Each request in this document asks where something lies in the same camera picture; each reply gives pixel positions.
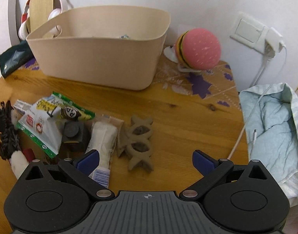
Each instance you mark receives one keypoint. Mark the dark green tissue pack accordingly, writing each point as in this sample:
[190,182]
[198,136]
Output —
[12,58]

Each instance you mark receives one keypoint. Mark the white gauze packet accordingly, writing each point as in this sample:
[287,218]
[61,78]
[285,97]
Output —
[102,136]

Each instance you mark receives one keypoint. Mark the light blue cloth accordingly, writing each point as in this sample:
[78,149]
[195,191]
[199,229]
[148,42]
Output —
[273,126]

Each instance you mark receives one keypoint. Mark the white and red plush toy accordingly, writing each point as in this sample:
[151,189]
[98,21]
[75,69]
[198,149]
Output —
[18,162]

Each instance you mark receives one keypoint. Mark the white charger plug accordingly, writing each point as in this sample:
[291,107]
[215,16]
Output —
[273,39]

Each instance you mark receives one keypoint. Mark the pink burger plush toy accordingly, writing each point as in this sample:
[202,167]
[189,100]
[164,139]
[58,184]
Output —
[202,48]

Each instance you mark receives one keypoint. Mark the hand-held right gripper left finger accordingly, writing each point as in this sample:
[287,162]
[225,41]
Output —
[89,162]

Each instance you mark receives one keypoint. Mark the white wall switch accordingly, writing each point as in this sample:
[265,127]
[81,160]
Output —
[246,29]

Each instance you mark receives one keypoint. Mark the dark grey cube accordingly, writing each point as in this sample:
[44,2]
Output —
[74,130]

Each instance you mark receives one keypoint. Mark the purple leaf patterned table mat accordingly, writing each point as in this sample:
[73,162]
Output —
[200,85]

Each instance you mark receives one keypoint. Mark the wooden desktop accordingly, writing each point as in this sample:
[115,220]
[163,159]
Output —
[188,117]

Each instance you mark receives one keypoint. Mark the white green-edged snack packet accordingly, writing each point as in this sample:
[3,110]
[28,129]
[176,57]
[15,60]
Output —
[41,129]

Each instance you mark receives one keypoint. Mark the green panda snack packet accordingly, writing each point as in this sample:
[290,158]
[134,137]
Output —
[83,113]

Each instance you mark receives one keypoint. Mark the pink floral bedsheet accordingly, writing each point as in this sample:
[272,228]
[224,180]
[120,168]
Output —
[296,217]

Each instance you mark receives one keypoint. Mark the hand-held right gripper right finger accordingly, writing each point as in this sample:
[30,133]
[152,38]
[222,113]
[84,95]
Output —
[202,162]

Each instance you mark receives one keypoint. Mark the small white packet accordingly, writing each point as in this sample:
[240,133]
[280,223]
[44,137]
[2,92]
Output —
[20,106]

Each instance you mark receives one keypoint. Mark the beige plastic storage bin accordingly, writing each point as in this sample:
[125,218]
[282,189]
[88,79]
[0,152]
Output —
[95,58]

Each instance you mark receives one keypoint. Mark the light wooden headphone stand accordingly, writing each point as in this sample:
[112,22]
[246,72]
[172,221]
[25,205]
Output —
[40,4]

